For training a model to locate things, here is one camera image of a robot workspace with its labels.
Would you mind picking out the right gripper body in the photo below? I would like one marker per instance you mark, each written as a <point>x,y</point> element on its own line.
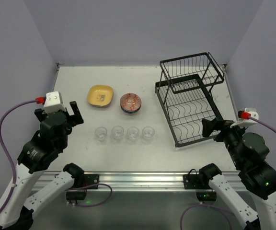
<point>220,129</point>

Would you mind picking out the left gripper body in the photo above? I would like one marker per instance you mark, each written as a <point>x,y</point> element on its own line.
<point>63,115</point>

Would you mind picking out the clear glass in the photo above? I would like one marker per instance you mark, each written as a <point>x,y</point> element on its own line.
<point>148,133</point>
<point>101,134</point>
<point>117,133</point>
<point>132,133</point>

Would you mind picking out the yellow panda plate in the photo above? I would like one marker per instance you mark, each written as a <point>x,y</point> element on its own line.
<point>100,96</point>

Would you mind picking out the blue lattice red-white bowl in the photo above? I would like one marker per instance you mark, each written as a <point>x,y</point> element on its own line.
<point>129,112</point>

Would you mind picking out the orange blue patterned bowl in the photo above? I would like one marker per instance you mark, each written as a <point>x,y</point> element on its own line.
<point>130,101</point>

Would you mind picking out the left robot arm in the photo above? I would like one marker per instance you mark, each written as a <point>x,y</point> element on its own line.
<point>17,205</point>

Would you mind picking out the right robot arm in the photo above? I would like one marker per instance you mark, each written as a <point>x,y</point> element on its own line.
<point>248,152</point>

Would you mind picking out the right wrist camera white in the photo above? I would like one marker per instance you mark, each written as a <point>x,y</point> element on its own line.
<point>246,118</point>

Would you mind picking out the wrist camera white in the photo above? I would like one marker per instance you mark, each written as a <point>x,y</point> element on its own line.
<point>52,102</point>
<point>246,118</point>

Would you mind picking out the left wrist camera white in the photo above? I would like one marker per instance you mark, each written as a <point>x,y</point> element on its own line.
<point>52,102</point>

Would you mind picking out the black wire dish rack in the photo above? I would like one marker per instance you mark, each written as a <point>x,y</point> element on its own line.
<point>185,95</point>

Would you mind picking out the aluminium mounting rail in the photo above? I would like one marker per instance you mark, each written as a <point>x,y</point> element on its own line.
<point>142,181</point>

